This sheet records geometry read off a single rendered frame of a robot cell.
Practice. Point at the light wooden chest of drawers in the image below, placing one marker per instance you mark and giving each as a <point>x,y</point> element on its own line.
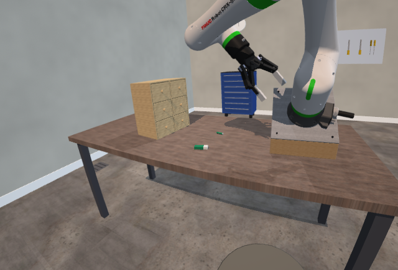
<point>144,108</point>

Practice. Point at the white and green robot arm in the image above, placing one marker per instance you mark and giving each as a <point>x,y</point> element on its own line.
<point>315,76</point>

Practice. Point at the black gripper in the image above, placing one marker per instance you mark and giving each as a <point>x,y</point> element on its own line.
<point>250,62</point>

